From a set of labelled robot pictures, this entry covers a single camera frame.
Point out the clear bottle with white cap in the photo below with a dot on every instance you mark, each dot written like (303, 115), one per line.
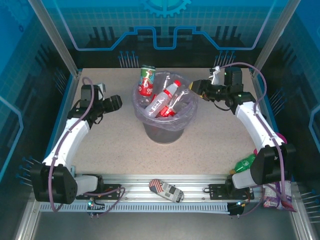
(180, 96)

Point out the green and red drink bottle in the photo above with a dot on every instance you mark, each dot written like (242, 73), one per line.
(146, 82)

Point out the red label plastic bottle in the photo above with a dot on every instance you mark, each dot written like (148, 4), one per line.
(160, 100)
(168, 111)

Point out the grey mesh waste bin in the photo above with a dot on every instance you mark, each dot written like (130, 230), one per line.
(162, 136)

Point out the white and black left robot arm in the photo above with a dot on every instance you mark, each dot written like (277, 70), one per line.
(70, 140)

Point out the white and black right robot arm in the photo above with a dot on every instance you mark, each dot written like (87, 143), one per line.
(252, 125)

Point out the green plastic bottle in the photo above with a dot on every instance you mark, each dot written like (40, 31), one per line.
(243, 163)

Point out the pink round plastic item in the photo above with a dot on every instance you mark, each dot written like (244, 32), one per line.
(282, 137)

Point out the small black electronics board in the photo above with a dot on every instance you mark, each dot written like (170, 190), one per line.
(235, 210)
(93, 206)

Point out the flag print pencil case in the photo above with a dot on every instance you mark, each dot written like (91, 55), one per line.
(166, 191)

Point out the purple snack bag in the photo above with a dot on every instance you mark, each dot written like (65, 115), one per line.
(271, 197)

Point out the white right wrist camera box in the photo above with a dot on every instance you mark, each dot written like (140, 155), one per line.
(215, 77)

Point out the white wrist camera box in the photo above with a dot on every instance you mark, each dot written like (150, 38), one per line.
(100, 91)
(215, 77)

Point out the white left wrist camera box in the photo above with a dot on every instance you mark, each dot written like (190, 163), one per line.
(100, 91)

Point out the aluminium frame post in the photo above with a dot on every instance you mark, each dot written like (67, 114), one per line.
(57, 42)
(275, 37)

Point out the aluminium mounting rail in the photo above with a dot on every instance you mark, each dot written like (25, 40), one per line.
(140, 186)

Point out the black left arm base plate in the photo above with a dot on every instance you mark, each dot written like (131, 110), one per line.
(112, 193)

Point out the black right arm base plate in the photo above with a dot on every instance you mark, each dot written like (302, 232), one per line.
(216, 191)

